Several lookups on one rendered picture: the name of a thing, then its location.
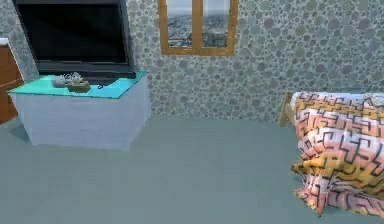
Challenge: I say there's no grey stand with turquoise top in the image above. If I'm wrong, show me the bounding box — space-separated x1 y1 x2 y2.
7 70 152 152

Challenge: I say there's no olive brown box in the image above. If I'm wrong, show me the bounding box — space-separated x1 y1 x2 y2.
65 80 92 94

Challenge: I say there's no black television set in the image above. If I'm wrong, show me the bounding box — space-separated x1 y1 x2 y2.
11 0 137 85

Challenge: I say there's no grey crumpled object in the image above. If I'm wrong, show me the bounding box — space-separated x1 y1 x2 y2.
51 71 84 89

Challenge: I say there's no bed with patterned orange blanket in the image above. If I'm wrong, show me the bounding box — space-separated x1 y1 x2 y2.
278 91 384 220

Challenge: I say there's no wooden framed window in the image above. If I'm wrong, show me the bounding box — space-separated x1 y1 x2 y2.
157 0 240 57

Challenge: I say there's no brown wooden cupboard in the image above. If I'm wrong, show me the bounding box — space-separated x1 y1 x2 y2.
0 37 25 126

